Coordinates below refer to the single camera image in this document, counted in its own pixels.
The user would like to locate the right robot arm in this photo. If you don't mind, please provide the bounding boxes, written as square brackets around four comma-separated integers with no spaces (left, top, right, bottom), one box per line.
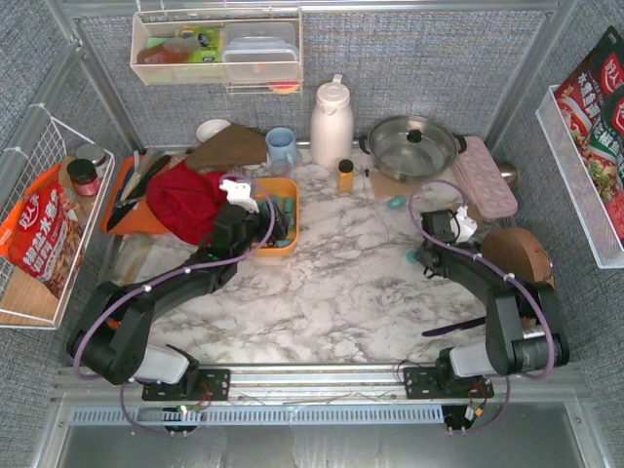
[412,211,570,379]

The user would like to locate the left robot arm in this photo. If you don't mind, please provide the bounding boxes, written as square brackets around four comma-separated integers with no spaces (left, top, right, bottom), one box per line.
[67,201,289,385]

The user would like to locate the orange storage basket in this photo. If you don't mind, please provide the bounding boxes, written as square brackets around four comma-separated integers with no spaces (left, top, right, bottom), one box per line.
[254,177,300,257]

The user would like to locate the clear small glass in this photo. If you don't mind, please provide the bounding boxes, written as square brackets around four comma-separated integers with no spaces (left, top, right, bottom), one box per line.
[269,159,293,178]

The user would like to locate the light blue mug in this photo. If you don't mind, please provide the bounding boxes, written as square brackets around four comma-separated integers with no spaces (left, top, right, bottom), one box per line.
[265,127,299,168]

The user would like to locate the round wooden board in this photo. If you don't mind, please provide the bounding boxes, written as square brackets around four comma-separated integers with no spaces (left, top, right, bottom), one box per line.
[482,227,555,288]

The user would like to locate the orange juice bottle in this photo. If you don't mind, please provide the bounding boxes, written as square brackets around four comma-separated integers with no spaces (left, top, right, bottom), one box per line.
[337,159,354,193]

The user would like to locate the brown olive cloth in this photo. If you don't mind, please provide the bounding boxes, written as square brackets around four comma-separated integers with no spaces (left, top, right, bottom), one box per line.
[185,124,267,171]

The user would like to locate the pink egg tray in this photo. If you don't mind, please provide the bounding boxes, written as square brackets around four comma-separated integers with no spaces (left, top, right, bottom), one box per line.
[452,135,518,219]

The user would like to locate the brown cork mat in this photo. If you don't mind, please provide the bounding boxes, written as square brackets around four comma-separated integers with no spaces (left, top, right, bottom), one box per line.
[369,171,421,200]

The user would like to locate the red cloth hat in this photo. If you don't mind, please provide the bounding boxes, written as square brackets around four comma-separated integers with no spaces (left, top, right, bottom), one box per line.
[145,161,226,246]

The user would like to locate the white thermos jug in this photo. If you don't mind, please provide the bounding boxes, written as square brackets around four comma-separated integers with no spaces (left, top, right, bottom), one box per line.
[310,74,354,170]

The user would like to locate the silver metal cup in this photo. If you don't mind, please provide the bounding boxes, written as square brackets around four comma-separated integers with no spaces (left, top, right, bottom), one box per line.
[496,161,520,189]

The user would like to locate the stainless steel pot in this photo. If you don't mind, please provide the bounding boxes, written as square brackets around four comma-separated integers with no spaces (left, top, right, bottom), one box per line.
[358,116,467,184]

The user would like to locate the white small bowl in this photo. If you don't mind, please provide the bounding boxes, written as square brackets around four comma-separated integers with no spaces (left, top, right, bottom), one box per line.
[196,118,230,142]

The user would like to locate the black blade kitchen knife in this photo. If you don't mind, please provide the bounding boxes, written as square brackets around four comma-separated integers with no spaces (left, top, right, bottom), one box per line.
[107,151,171,230]

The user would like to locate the clear plastic food containers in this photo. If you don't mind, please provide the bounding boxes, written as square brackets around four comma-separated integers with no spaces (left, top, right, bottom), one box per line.
[221,21,299,83]

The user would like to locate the green seasoning packet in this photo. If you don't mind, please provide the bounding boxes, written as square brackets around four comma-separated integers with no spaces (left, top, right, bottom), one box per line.
[582,86,623,204]

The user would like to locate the silver lid glass jar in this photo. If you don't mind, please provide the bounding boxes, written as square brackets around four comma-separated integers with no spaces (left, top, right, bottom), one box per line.
[76,143,107,178]

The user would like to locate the dark lid glass jar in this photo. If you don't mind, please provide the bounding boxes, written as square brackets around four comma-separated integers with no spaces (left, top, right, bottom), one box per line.
[66,159,100,197]

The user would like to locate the amber liquid bottle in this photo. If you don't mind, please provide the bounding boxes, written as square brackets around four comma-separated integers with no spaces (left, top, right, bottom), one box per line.
[136,38,197,64]

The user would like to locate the red seasoning packet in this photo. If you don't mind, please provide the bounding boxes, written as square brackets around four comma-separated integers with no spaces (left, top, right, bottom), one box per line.
[554,25,623,146]

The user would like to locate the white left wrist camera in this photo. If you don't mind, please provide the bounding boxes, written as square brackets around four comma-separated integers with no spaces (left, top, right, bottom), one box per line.
[219,178,259,214]

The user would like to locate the purple handle utensil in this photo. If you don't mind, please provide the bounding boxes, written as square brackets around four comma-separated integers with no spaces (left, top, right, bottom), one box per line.
[422,317,486,337]

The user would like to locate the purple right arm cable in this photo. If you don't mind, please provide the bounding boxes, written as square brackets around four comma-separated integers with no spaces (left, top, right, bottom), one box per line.
[408,178,560,435]

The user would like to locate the cream handle knife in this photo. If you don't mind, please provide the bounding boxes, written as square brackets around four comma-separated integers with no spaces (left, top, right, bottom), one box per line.
[119,151,152,201]

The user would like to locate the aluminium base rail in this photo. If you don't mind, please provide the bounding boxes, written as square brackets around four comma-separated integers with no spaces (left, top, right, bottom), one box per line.
[53,363,503,430]

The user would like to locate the cream wall shelf basket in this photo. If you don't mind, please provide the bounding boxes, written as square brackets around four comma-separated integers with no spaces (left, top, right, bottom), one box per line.
[130,7,303,93]

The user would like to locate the white wire wall basket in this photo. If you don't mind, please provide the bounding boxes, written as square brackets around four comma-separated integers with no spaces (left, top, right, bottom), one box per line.
[1,114,116,330]

